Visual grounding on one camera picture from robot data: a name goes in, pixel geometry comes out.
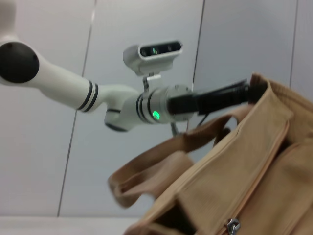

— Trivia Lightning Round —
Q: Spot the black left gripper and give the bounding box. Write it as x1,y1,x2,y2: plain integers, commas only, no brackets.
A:
168,78,250,116

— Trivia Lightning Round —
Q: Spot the khaki fabric food bag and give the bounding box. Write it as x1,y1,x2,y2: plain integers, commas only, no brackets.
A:
107,72,313,235

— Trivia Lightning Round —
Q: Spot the silver metal zipper pull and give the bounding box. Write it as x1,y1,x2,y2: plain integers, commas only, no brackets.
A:
225,217,242,235

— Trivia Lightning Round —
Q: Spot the left wrist cable with metal connector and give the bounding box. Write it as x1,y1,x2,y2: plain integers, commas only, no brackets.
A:
170,113,209,136

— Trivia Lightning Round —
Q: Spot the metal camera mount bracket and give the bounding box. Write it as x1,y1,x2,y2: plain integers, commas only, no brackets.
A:
142,72,162,95

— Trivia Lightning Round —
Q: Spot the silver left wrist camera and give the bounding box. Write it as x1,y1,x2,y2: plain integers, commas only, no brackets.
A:
122,40,184,77

